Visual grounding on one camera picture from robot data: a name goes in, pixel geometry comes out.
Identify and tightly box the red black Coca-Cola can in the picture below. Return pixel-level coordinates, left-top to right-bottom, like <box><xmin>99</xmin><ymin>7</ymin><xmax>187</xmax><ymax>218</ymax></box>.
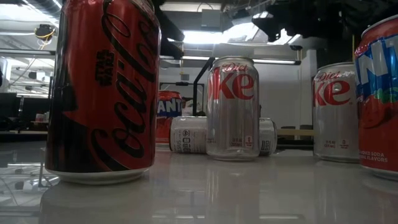
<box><xmin>45</xmin><ymin>0</ymin><xmax>162</xmax><ymax>186</ymax></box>

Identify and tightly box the silver Diet Coke can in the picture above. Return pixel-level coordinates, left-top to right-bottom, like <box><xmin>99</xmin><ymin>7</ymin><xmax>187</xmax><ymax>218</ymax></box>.
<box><xmin>312</xmin><ymin>62</ymin><xmax>361</xmax><ymax>163</ymax></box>
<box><xmin>205</xmin><ymin>55</ymin><xmax>261</xmax><ymax>162</ymax></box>

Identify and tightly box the tall silver Celsius can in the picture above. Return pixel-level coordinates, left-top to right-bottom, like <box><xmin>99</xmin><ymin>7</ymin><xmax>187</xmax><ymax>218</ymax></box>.
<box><xmin>169</xmin><ymin>116</ymin><xmax>278</xmax><ymax>156</ymax></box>

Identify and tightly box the red Fanta can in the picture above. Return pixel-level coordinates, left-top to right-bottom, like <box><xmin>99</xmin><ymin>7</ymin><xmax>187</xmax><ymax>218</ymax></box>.
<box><xmin>354</xmin><ymin>14</ymin><xmax>398</xmax><ymax>181</ymax></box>
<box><xmin>155</xmin><ymin>90</ymin><xmax>184</xmax><ymax>147</ymax></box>

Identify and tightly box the black ceiling cable reel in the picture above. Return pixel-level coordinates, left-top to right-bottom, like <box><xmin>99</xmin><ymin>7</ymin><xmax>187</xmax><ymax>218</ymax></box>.
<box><xmin>34</xmin><ymin>24</ymin><xmax>57</xmax><ymax>42</ymax></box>

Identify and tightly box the dark background workbench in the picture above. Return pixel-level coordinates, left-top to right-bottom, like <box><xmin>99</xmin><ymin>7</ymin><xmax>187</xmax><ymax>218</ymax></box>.
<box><xmin>0</xmin><ymin>91</ymin><xmax>50</xmax><ymax>142</ymax></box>

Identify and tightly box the grey ceiling box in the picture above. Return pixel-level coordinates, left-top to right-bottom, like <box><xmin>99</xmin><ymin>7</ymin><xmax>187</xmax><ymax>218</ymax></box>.
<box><xmin>201</xmin><ymin>8</ymin><xmax>225</xmax><ymax>29</ymax></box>

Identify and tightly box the white tube light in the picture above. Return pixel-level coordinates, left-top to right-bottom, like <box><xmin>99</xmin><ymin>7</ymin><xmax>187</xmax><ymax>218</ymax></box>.
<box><xmin>160</xmin><ymin>55</ymin><xmax>302</xmax><ymax>65</ymax></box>

